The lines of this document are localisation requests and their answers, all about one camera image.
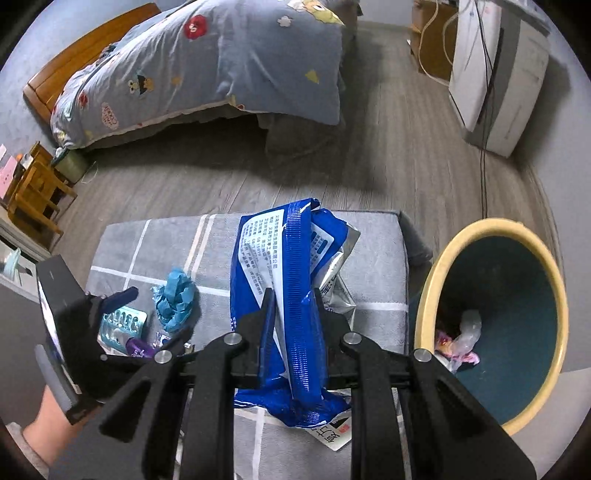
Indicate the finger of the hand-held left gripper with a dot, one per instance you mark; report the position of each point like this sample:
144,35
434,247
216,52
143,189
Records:
121,297
138,362

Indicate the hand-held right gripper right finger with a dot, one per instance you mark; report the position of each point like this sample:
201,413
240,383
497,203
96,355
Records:
392,406

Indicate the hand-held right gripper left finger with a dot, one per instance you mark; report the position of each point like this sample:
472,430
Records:
217,406

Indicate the teal pill blister pack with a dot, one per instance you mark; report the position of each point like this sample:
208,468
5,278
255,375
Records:
122,325

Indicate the white medicine box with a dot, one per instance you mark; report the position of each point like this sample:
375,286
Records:
334,434

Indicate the pink snack wrapper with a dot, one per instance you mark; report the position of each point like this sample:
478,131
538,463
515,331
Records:
445,344

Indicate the clear plastic bag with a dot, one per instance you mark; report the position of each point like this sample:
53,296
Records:
468,332

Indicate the blue wet wipe packet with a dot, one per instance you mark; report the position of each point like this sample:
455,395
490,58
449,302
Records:
295,277

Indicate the yellow rimmed teal waste bin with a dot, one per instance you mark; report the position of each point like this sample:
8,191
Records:
508,295

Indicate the person's left forearm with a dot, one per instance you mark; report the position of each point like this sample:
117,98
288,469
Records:
51,424

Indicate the purple sachet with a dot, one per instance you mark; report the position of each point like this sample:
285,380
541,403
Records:
138,348

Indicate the small clear wrapper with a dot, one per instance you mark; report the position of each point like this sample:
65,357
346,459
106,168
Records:
162,340

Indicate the teal crumpled paper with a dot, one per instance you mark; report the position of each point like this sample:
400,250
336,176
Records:
178,300

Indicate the grey checked cushion stool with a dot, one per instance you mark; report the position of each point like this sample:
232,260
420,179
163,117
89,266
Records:
212,258

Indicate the wooden chair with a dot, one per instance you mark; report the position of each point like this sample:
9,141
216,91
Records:
39,198

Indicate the small green bin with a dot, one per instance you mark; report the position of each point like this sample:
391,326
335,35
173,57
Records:
71,164

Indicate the pink card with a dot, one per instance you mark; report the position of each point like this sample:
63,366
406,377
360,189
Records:
5,177

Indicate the grey bed sheet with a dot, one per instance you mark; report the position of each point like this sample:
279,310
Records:
286,138

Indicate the wooden bed headboard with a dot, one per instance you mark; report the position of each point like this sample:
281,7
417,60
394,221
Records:
74,69

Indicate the bed with blue cartoon duvet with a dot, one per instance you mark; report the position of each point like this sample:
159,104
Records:
221,69

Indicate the white air purifier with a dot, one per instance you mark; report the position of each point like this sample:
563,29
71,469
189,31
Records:
503,78

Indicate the wooden cabinet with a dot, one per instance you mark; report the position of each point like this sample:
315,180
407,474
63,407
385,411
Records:
434,41

